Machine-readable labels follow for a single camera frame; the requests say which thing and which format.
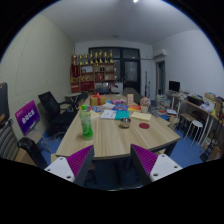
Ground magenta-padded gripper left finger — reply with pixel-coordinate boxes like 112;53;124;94
44;144;95;187

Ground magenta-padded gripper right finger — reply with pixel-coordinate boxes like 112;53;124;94
130;143;184;186

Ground green tea bottle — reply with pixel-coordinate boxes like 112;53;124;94
78;104;95;141

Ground black bag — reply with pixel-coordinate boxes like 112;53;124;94
17;136;48;170

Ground flat round red coaster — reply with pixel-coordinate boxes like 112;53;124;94
138;122;151;130

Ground white round stool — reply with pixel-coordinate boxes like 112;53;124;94
184;119;204;145

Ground brown wooden stool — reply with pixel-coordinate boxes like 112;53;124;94
179;112;198;135

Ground pale yellow paper pad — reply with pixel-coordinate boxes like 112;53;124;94
129;111;153;122

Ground black office chair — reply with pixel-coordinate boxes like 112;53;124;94
37;90;80;136

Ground small steel cup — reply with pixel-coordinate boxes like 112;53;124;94
119;117;132;129

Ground pile of books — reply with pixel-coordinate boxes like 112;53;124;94
153;94;178;122

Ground purple sign board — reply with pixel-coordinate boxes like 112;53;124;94
14;99;41;136

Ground pale yellow note block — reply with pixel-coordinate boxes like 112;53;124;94
90;110;101;120

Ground grey striped chair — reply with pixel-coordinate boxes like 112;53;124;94
0;119;20;162

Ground orange rainbow book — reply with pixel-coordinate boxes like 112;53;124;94
127;104;142;112

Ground teal book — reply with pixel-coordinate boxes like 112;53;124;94
114;110;131;121

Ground pink flowers in pot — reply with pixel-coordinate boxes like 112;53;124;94
139;96;152;114

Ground long cluttered side desk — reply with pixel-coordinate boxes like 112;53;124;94
166;90;224;149

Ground white booklet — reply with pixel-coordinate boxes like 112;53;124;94
99;109;118;120

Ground small round white table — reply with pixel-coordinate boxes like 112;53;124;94
64;92;83;105

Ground blue printed book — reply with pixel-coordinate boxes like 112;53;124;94
111;104;130;112

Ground orange standing card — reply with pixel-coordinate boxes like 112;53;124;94
125;93;135;107

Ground yellow gift box red ribbon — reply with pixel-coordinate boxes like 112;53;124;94
89;92;107;107

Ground black computer monitor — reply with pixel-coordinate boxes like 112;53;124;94
168;80;181;93

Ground wooden shelf unit with trophies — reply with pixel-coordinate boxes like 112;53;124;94
69;49;116;94

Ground dark glass double door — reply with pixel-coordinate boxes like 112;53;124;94
88;46;142;94

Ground white air conditioner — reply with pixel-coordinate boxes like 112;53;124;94
153;48;168;59

